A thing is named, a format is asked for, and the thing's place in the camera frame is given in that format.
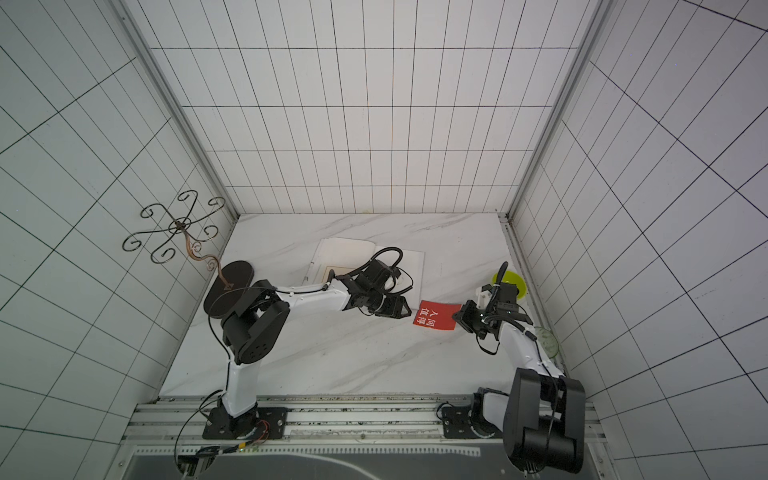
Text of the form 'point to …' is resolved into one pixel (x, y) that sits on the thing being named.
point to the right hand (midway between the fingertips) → (455, 309)
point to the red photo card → (436, 315)
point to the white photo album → (357, 254)
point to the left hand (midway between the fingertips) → (399, 316)
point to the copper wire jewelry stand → (184, 224)
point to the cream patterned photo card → (336, 270)
